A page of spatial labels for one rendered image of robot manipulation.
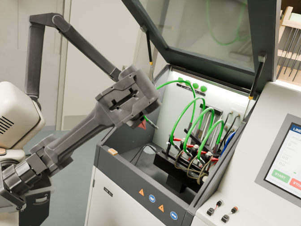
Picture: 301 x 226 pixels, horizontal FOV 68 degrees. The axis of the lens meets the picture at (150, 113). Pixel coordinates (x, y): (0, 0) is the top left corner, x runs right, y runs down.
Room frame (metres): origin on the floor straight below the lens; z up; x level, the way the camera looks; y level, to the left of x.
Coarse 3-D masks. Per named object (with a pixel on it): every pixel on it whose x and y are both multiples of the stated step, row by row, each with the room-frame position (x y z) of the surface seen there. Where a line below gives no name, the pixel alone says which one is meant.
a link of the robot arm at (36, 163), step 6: (42, 150) 0.54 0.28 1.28; (30, 156) 0.52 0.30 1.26; (36, 156) 0.52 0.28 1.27; (42, 156) 0.54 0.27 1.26; (48, 156) 0.54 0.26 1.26; (30, 162) 0.51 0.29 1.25; (36, 162) 0.52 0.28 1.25; (42, 162) 0.52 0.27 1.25; (48, 162) 0.53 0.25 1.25; (36, 168) 0.51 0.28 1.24; (42, 168) 0.51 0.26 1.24
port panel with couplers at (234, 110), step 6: (234, 108) 1.30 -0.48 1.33; (240, 108) 1.28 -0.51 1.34; (234, 114) 1.30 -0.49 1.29; (240, 114) 1.28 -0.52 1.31; (246, 114) 1.26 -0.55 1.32; (228, 120) 1.31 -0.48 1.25; (240, 120) 1.27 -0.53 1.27; (228, 126) 1.30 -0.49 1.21; (234, 126) 1.28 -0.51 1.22; (228, 132) 1.29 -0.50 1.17; (222, 138) 1.31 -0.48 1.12; (222, 144) 1.30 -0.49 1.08
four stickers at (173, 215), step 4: (140, 188) 0.96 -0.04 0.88; (140, 192) 0.96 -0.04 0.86; (144, 192) 0.94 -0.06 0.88; (152, 196) 0.91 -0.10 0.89; (152, 200) 0.91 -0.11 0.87; (160, 204) 0.88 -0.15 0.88; (160, 208) 0.88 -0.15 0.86; (164, 208) 0.87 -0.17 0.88; (172, 212) 0.84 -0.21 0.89; (172, 216) 0.84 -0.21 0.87; (176, 216) 0.83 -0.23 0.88
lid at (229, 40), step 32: (128, 0) 1.20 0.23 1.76; (160, 0) 1.08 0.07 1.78; (192, 0) 0.97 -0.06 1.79; (224, 0) 0.87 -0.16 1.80; (256, 0) 0.77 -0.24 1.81; (160, 32) 1.34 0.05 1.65; (192, 32) 1.16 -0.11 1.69; (224, 32) 1.02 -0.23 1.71; (256, 32) 0.88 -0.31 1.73; (192, 64) 1.43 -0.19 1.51; (224, 64) 1.25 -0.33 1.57; (256, 64) 1.05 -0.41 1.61
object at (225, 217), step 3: (234, 207) 0.84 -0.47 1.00; (231, 210) 0.82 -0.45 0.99; (234, 210) 0.82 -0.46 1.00; (228, 213) 0.81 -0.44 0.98; (225, 216) 0.77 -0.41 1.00; (228, 216) 0.78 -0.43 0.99; (222, 219) 0.76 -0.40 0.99; (225, 219) 0.75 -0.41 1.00; (228, 219) 0.77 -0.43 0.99; (225, 222) 0.75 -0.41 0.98
